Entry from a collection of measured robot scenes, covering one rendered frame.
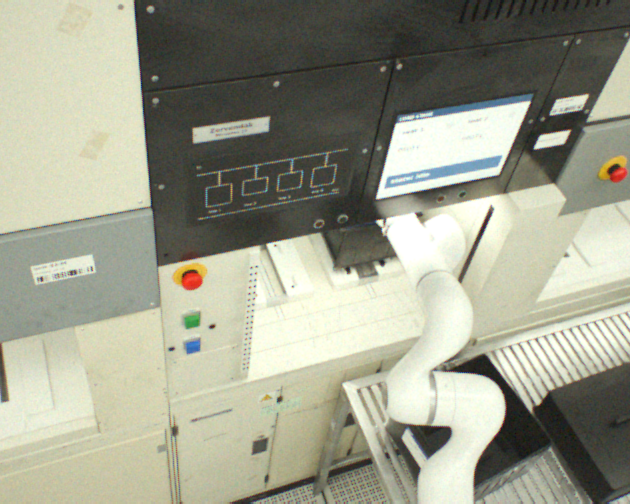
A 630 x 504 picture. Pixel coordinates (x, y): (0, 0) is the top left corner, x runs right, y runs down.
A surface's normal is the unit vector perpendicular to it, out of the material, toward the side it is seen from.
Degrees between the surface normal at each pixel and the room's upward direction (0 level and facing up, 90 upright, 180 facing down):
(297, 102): 90
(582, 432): 0
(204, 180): 90
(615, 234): 0
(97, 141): 90
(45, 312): 90
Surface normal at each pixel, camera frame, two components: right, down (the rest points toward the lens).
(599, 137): 0.35, 0.75
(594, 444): 0.11, -0.63
